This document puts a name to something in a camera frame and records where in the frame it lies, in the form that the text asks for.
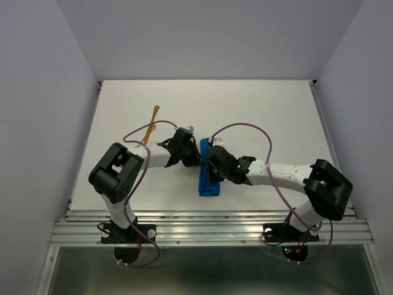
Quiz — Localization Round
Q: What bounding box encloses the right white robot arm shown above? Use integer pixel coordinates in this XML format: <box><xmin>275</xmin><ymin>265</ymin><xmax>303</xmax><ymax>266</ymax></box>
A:
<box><xmin>206</xmin><ymin>146</ymin><xmax>353</xmax><ymax>240</ymax></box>

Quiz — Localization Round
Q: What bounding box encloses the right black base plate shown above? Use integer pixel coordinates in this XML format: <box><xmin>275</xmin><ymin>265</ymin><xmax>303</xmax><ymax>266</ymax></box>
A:
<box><xmin>263</xmin><ymin>223</ymin><xmax>319</xmax><ymax>243</ymax></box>

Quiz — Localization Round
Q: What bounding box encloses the gold ornate fork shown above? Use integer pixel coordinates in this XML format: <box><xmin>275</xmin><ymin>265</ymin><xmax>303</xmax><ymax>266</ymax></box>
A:
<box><xmin>141</xmin><ymin>124</ymin><xmax>156</xmax><ymax>145</ymax></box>

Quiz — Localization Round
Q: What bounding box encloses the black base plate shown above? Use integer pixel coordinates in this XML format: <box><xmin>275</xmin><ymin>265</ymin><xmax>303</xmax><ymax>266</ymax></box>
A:
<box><xmin>263</xmin><ymin>223</ymin><xmax>319</xmax><ymax>243</ymax></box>
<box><xmin>97</xmin><ymin>222</ymin><xmax>157</xmax><ymax>245</ymax></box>

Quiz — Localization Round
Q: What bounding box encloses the blue cloth napkin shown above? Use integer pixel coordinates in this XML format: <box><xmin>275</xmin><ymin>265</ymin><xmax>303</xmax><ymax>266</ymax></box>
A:
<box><xmin>198</xmin><ymin>138</ymin><xmax>220</xmax><ymax>197</ymax></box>

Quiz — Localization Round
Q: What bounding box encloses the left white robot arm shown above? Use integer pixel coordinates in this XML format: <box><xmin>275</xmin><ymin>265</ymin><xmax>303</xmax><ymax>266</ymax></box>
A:
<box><xmin>88</xmin><ymin>127</ymin><xmax>202</xmax><ymax>242</ymax></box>

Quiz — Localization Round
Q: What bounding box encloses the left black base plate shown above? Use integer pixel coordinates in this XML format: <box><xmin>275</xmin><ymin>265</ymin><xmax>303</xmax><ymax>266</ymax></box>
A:
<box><xmin>97</xmin><ymin>222</ymin><xmax>157</xmax><ymax>245</ymax></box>

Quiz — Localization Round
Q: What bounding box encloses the aluminium rail frame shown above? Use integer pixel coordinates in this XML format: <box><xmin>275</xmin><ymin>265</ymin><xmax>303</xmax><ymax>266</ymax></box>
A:
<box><xmin>37</xmin><ymin>80</ymin><xmax>392</xmax><ymax>294</ymax></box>

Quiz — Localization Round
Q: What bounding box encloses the gold knife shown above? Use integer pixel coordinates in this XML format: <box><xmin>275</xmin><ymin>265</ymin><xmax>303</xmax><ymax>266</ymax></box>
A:
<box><xmin>142</xmin><ymin>105</ymin><xmax>160</xmax><ymax>144</ymax></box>

